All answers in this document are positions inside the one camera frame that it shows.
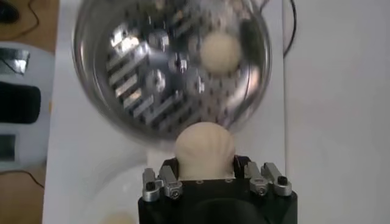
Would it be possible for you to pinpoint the black cooker power cord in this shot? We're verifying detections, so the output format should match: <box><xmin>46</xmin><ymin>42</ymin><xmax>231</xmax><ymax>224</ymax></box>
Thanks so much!
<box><xmin>282</xmin><ymin>0</ymin><xmax>298</xmax><ymax>58</ymax></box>

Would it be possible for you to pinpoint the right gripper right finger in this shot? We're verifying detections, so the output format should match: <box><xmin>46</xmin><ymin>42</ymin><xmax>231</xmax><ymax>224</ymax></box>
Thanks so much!
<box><xmin>233</xmin><ymin>155</ymin><xmax>293</xmax><ymax>197</ymax></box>

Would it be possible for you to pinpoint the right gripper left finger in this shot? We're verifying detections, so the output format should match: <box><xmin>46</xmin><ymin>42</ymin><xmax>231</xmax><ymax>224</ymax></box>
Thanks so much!
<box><xmin>141</xmin><ymin>157</ymin><xmax>183</xmax><ymax>203</ymax></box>

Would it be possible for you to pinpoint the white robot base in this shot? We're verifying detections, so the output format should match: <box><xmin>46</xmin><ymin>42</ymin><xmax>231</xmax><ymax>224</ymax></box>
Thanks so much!
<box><xmin>0</xmin><ymin>41</ymin><xmax>56</xmax><ymax>171</ymax></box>

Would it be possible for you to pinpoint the stainless steel steamer basket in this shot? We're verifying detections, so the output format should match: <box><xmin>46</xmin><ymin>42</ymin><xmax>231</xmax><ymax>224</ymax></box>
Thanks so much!
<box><xmin>72</xmin><ymin>0</ymin><xmax>273</xmax><ymax>144</ymax></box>

